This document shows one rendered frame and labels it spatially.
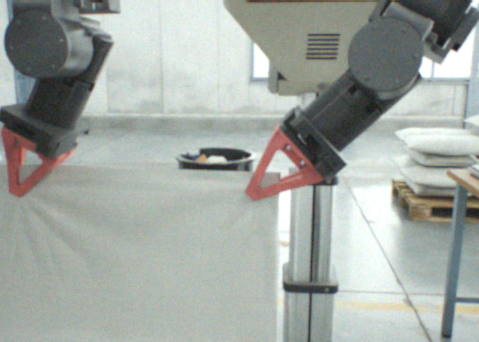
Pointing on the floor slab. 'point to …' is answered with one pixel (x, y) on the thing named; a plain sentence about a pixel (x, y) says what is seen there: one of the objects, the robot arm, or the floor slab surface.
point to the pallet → (419, 206)
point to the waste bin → (217, 156)
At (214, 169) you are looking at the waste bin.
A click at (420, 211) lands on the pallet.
